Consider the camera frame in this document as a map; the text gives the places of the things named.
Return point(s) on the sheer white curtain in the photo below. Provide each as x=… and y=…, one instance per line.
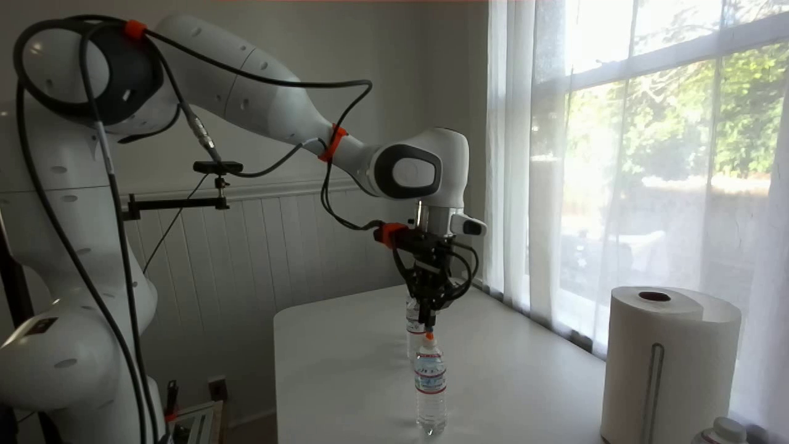
x=510, y=148
x=769, y=286

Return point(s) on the black camera on boom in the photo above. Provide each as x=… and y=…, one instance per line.
x=219, y=169

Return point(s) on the white paper towel roll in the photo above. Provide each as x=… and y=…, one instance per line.
x=682, y=372

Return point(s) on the metal paper towel holder rod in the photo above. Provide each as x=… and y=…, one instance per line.
x=654, y=396

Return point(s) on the clear plastic water bottle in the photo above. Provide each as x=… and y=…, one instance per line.
x=415, y=342
x=430, y=391

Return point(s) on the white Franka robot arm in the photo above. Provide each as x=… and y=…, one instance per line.
x=248, y=94

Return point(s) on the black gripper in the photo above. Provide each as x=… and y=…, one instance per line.
x=436, y=262

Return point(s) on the white framed window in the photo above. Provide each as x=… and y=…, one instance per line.
x=656, y=164

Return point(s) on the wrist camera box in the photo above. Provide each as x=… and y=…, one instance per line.
x=469, y=225

